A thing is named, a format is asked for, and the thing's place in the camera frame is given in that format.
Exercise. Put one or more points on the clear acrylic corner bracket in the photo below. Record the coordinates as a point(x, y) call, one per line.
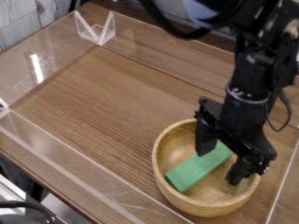
point(98, 34)

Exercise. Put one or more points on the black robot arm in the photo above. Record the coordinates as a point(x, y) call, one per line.
point(265, 26)

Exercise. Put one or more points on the green rectangular block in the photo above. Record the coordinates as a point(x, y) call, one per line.
point(195, 168)

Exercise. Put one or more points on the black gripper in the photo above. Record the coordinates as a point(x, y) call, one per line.
point(235, 122)

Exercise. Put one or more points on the brown wooden bowl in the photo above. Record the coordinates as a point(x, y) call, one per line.
point(212, 198)

